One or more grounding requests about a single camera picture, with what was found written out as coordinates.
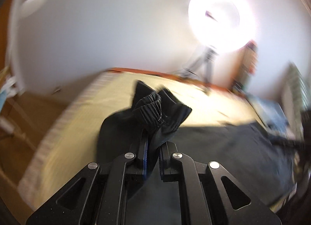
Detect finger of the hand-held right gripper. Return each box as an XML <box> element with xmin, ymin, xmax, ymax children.
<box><xmin>270</xmin><ymin>135</ymin><xmax>304</xmax><ymax>150</ymax></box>

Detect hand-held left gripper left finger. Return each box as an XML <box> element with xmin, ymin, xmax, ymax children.
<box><xmin>26</xmin><ymin>130</ymin><xmax>149</xmax><ymax>225</ymax></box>

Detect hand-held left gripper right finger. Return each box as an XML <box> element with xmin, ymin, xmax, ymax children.
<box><xmin>159</xmin><ymin>142</ymin><xmax>283</xmax><ymax>225</ymax></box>

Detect black pants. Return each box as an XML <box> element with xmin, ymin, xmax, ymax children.
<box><xmin>96</xmin><ymin>80</ymin><xmax>302</xmax><ymax>225</ymax></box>

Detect folded blue jeans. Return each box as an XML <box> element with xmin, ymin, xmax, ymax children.
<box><xmin>248</xmin><ymin>94</ymin><xmax>292</xmax><ymax>138</ymax></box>

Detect green patterned white pillow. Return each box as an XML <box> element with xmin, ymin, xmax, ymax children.
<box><xmin>282</xmin><ymin>62</ymin><xmax>308</xmax><ymax>123</ymax></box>

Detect folded silver tripod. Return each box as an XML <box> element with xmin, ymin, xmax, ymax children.
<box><xmin>233</xmin><ymin>41</ymin><xmax>259</xmax><ymax>92</ymax></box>

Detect small black tripod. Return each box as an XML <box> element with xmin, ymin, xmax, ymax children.
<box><xmin>180</xmin><ymin>45</ymin><xmax>219</xmax><ymax>94</ymax></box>

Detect wooden bed frame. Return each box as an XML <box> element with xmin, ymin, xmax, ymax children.
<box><xmin>107</xmin><ymin>68</ymin><xmax>247</xmax><ymax>95</ymax></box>

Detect white ring light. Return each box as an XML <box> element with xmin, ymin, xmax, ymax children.
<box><xmin>188</xmin><ymin>0</ymin><xmax>258</xmax><ymax>52</ymax></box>

